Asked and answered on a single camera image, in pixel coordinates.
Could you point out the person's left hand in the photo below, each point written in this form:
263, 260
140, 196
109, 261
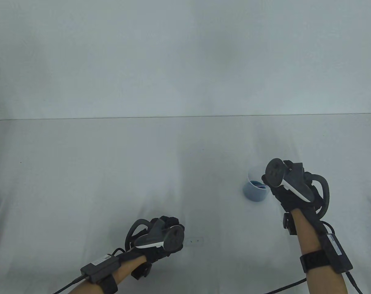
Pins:
170, 220

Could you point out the person's right hand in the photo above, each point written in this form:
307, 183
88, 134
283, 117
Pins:
292, 202

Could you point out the person's left forearm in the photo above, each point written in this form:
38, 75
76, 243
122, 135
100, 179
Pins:
130, 266

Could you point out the person's right forearm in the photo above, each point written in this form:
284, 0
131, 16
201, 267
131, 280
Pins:
308, 239

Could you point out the black labelled module box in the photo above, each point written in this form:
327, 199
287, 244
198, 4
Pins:
99, 266
338, 254

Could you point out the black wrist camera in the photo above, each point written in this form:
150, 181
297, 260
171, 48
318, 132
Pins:
141, 271
290, 223

